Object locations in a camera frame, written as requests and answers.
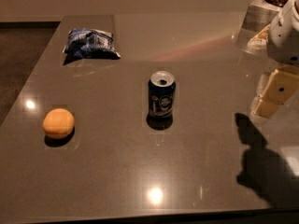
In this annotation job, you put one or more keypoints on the grey metal box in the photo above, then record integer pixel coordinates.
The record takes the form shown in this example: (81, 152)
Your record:
(258, 15)

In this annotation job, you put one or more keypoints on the orange fruit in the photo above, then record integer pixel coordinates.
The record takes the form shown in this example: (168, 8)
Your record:
(58, 123)

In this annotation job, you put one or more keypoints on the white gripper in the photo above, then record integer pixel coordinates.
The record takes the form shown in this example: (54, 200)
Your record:
(284, 37)

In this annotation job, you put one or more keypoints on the blue chip bag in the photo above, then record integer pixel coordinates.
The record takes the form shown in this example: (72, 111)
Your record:
(85, 43)

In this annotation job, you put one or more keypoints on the dark blue pepsi can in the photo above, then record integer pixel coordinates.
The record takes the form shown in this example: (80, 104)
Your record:
(162, 87)

